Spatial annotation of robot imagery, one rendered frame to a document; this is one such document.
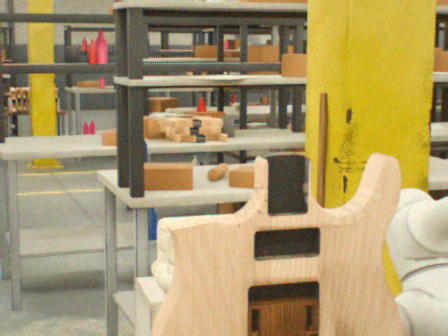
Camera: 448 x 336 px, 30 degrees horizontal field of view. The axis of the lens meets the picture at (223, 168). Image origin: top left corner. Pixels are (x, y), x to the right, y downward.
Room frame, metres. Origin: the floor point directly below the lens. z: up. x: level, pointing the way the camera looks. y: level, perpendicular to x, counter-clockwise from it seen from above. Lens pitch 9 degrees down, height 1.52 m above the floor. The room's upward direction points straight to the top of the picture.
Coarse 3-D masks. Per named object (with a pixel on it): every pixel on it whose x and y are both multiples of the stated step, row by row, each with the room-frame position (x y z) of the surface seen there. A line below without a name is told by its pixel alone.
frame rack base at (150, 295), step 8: (136, 280) 1.42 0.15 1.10; (144, 280) 1.42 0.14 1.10; (152, 280) 1.42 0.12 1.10; (136, 288) 1.42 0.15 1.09; (144, 288) 1.37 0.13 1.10; (152, 288) 1.37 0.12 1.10; (160, 288) 1.37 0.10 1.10; (136, 296) 1.42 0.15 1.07; (144, 296) 1.34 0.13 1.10; (152, 296) 1.33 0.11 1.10; (160, 296) 1.33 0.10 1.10; (136, 304) 1.43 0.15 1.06; (144, 304) 1.35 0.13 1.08; (152, 304) 1.29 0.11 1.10; (160, 304) 1.30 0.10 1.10; (136, 312) 1.43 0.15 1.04; (144, 312) 1.35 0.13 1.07; (152, 312) 1.29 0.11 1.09; (136, 320) 1.43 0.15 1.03; (144, 320) 1.35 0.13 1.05; (152, 320) 1.29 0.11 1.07; (136, 328) 1.43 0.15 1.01; (144, 328) 1.35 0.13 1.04; (152, 328) 1.29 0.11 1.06
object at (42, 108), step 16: (32, 0) 9.89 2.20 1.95; (48, 0) 9.95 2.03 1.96; (32, 32) 9.89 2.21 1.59; (48, 32) 9.95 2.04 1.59; (32, 48) 9.89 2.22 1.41; (48, 48) 9.95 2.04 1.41; (32, 80) 9.88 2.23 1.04; (48, 80) 9.94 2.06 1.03; (32, 96) 9.88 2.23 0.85; (48, 96) 9.94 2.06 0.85; (32, 112) 9.88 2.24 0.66; (48, 112) 9.94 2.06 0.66; (32, 128) 9.90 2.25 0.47; (48, 128) 9.94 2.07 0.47; (32, 160) 10.00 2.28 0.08; (48, 160) 9.94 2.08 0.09
